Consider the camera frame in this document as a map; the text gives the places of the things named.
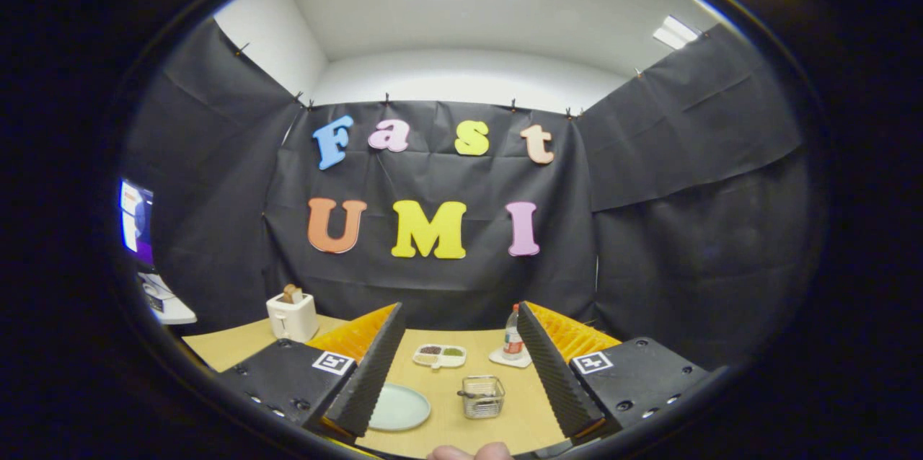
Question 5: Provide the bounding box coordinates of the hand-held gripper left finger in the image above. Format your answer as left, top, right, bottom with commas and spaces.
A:
209, 301, 406, 446

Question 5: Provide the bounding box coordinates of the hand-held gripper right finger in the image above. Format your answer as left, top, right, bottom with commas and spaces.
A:
516, 300, 711, 443

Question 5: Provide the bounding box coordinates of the light green plate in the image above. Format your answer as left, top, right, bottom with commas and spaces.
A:
368, 382, 432, 433

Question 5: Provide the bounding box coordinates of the clear plastic water bottle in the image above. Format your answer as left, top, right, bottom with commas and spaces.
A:
503, 304, 526, 361

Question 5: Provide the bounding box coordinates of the white square coaster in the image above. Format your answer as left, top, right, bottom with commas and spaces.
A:
488, 349, 533, 368

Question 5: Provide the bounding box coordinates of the white divided tray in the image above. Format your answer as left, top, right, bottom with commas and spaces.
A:
412, 343, 467, 370

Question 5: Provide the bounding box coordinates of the white toaster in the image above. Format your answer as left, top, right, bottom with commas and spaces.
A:
266, 292, 319, 343

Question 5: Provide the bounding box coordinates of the black backdrop cloth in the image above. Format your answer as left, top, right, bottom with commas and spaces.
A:
121, 17, 812, 371

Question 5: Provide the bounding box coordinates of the white side desk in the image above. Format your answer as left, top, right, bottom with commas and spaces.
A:
137, 271, 198, 326

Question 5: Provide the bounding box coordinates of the small ceiling light panel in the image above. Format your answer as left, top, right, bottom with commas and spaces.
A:
653, 15, 700, 50

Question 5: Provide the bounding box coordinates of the metal wire basket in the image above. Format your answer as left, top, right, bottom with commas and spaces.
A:
457, 374, 505, 420

